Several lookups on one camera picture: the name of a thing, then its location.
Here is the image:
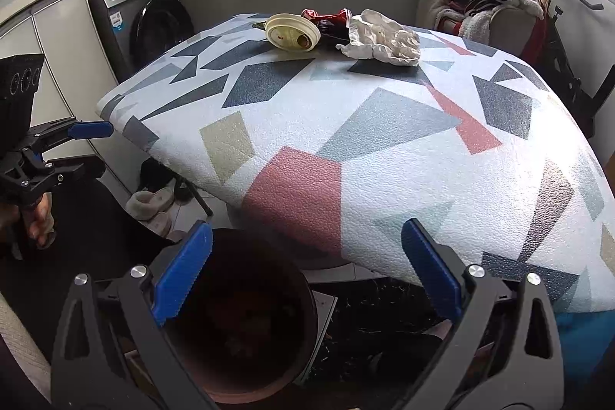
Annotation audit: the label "red garment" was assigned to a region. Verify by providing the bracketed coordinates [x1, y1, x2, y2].
[521, 13, 549, 66]

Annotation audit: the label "black round lid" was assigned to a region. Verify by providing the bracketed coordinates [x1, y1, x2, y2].
[314, 23, 352, 44]

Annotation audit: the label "cream cup lid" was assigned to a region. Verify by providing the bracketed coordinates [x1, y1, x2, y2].
[265, 13, 322, 53]

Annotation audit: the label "black exercise bike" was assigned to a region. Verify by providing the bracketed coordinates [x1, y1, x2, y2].
[524, 0, 615, 138]

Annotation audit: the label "crushed red can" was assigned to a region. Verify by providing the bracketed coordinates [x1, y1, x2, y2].
[302, 8, 354, 32]

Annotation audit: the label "light fluffy slipper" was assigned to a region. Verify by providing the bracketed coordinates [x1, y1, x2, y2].
[126, 186, 176, 221]
[146, 213, 174, 238]

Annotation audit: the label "grey washing machine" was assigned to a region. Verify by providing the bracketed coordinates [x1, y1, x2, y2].
[87, 0, 196, 85]

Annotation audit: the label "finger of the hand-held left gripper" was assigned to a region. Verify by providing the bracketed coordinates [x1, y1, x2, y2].
[26, 117, 115, 158]
[33, 154, 107, 200]

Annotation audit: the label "white fleece garment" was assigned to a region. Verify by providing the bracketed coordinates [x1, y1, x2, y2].
[418, 0, 501, 42]

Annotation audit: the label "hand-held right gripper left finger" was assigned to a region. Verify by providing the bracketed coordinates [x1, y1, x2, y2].
[49, 220, 221, 410]

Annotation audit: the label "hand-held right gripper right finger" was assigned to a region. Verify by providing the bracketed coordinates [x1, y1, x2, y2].
[393, 218, 564, 410]

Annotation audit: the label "crumpled white paper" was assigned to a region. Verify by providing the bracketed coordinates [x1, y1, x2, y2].
[335, 9, 422, 68]

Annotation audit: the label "person's left hand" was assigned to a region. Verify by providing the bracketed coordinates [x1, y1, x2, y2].
[19, 191, 58, 248]

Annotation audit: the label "black table leg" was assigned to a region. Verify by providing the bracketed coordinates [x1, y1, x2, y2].
[175, 174, 215, 219]

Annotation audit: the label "dark brown trash bin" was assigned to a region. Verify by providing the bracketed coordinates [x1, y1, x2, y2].
[163, 227, 319, 405]

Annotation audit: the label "beige chair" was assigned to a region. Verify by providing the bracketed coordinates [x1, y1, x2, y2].
[416, 0, 549, 56]

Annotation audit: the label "dark shoes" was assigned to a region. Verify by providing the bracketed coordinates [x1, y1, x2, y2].
[139, 158, 193, 202]

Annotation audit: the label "blue cloth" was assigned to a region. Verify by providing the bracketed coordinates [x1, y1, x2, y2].
[552, 311, 615, 392]

